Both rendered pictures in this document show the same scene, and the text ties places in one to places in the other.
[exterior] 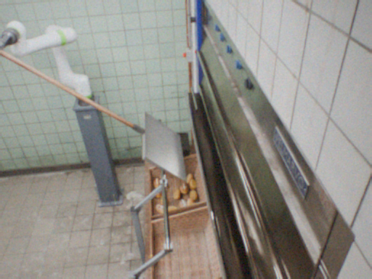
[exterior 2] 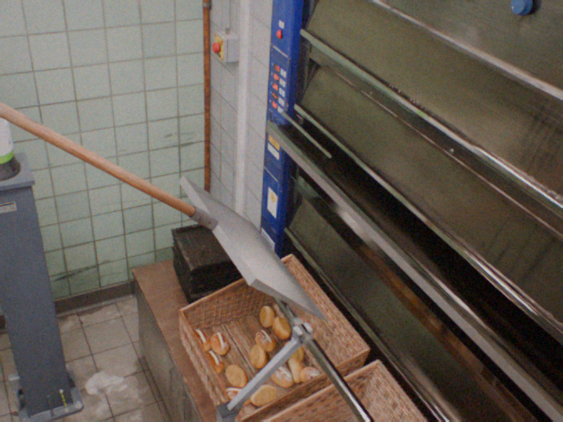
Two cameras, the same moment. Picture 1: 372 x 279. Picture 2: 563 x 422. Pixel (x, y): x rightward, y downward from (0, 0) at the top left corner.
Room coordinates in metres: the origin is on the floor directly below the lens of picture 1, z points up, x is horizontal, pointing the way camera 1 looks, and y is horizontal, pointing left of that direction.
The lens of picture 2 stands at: (0.40, 0.76, 2.39)
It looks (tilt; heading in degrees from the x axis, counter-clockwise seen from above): 34 degrees down; 335
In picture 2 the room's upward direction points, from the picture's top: 4 degrees clockwise
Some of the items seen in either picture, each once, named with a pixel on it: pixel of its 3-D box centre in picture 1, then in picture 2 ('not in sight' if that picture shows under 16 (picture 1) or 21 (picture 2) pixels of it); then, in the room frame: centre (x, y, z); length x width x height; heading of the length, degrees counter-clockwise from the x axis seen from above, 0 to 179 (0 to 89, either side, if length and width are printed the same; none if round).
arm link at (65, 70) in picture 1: (62, 57); not in sight; (2.58, 0.98, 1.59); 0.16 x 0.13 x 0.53; 58
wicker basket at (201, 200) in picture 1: (179, 189); (267, 342); (1.86, 0.08, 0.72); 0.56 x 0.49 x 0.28; 4
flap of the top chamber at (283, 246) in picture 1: (232, 105); (522, 130); (1.31, -0.23, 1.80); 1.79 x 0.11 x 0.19; 4
